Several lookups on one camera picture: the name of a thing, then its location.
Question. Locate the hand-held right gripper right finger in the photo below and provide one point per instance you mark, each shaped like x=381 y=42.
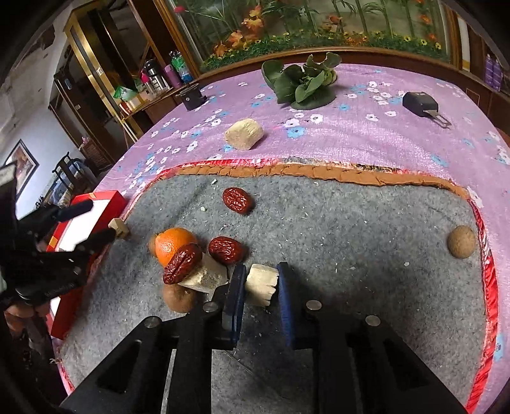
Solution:
x=286 y=302

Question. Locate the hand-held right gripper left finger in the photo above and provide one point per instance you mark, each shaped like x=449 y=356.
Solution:
x=239 y=294

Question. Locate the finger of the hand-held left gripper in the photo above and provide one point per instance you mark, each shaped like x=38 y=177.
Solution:
x=97 y=239
x=71 y=211

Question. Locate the pale sugarcane piece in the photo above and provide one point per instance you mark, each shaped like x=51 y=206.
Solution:
x=207 y=276
x=261 y=284
x=244 y=134
x=119 y=230

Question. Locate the red shallow box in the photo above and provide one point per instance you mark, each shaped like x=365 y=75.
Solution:
x=63 y=314

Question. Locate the red date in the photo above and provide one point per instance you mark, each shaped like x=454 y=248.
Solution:
x=238 y=200
x=226 y=250
x=182 y=263

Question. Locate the orange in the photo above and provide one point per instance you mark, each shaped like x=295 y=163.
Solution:
x=171 y=245

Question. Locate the person's left hand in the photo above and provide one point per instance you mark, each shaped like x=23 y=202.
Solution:
x=20 y=316

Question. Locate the dark wooden chair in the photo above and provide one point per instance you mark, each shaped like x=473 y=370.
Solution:
x=69 y=172

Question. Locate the grey felt mat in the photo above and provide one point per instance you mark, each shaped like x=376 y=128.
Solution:
x=358 y=239

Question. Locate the green and white packet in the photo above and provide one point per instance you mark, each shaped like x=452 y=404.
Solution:
x=125 y=93

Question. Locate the black thermos jug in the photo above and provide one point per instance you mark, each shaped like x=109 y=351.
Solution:
x=154 y=77

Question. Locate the small black box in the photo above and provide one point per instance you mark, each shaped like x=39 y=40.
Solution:
x=191 y=96

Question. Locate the pink bottle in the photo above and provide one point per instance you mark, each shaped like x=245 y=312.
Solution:
x=173 y=76

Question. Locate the green bottle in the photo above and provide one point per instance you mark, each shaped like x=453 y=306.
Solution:
x=181 y=67

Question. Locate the purple floral blanket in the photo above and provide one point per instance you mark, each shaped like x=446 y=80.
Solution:
x=358 y=131

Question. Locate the green leafy vegetable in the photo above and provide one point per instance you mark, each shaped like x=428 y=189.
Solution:
x=303 y=81

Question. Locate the black device with metal clip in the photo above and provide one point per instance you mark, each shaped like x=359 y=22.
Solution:
x=418 y=102

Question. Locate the framed flower panel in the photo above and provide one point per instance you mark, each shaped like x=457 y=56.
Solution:
x=318 y=28

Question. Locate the purple bottles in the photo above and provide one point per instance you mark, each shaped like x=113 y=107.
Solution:
x=493 y=71

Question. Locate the framed wall picture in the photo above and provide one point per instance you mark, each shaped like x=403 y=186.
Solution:
x=22 y=164

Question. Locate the curved wooden frame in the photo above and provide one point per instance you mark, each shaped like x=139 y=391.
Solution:
x=378 y=55

